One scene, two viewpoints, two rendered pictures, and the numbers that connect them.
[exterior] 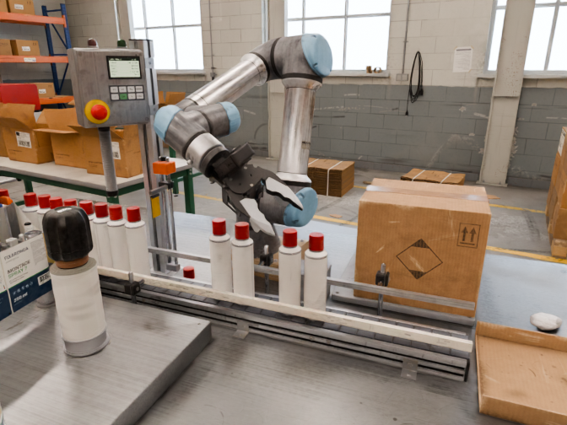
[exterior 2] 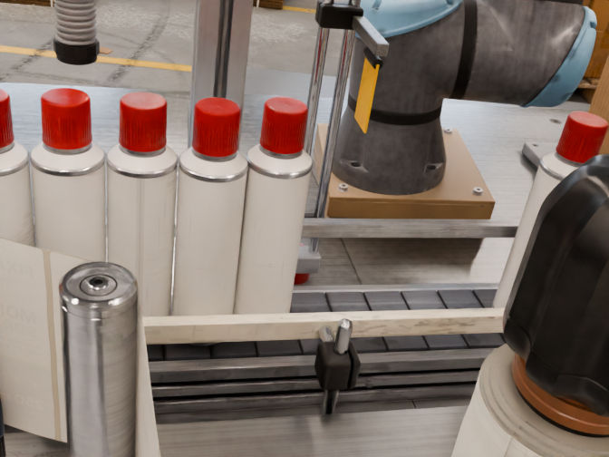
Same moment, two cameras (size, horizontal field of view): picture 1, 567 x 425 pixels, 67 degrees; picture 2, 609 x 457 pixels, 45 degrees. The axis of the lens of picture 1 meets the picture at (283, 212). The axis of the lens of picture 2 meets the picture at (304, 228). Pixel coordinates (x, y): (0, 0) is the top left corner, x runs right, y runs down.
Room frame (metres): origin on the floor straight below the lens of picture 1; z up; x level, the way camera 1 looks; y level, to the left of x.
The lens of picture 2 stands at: (0.64, 0.68, 1.29)
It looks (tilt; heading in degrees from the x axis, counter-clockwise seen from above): 31 degrees down; 323
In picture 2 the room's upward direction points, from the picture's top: 9 degrees clockwise
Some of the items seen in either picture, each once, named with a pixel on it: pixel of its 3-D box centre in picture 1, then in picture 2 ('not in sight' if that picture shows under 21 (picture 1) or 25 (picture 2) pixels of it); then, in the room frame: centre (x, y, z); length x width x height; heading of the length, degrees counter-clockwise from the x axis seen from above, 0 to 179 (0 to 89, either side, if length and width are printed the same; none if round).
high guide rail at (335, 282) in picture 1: (243, 266); (565, 228); (0.98, 0.10, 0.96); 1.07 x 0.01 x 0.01; 69
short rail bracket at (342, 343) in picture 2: (133, 293); (335, 379); (0.96, 0.38, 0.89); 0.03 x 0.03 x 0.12; 69
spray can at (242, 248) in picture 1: (243, 263); not in sight; (0.94, 0.10, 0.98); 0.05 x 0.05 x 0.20
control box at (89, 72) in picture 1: (110, 87); not in sight; (1.17, 0.45, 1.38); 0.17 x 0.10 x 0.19; 124
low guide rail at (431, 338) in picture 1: (230, 297); (587, 317); (0.91, 0.13, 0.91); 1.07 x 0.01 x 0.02; 69
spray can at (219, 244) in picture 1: (220, 258); (550, 224); (0.97, 0.15, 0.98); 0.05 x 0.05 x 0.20
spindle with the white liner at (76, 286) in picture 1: (75, 280); (547, 447); (0.77, 0.41, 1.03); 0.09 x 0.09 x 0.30
